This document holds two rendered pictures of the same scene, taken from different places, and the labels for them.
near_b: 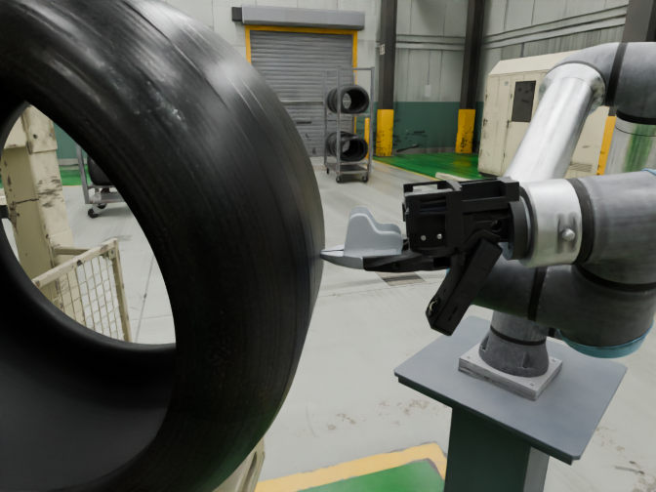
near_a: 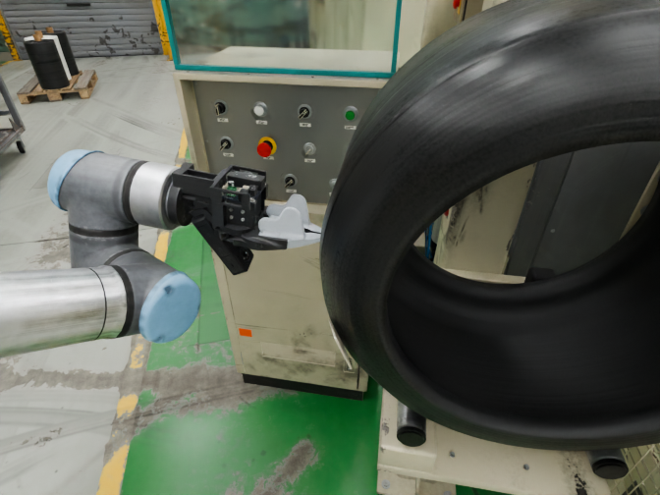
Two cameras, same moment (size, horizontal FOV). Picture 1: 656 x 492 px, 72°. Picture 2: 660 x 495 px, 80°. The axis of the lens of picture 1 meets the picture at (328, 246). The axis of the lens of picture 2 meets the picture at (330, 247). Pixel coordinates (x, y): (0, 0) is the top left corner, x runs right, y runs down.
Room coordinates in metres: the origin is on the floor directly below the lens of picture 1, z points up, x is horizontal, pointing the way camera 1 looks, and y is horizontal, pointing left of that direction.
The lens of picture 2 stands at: (0.93, 0.05, 1.49)
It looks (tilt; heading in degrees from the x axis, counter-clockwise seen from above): 36 degrees down; 184
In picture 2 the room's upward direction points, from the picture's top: straight up
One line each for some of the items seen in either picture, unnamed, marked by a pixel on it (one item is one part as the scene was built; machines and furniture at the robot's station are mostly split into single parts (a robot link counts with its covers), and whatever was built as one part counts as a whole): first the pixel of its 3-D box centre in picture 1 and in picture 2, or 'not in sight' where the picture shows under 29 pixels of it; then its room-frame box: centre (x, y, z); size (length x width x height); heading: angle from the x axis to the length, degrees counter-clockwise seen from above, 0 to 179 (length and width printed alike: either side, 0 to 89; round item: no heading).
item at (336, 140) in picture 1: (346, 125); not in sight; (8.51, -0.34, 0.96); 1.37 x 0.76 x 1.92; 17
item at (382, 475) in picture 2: not in sight; (416, 458); (0.18, 0.31, 0.02); 0.27 x 0.27 x 0.04; 85
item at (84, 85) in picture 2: not in sight; (52, 62); (-4.72, -4.26, 0.38); 1.20 x 0.80 x 0.76; 25
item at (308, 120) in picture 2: not in sight; (304, 246); (-0.25, -0.14, 0.63); 0.56 x 0.41 x 1.27; 85
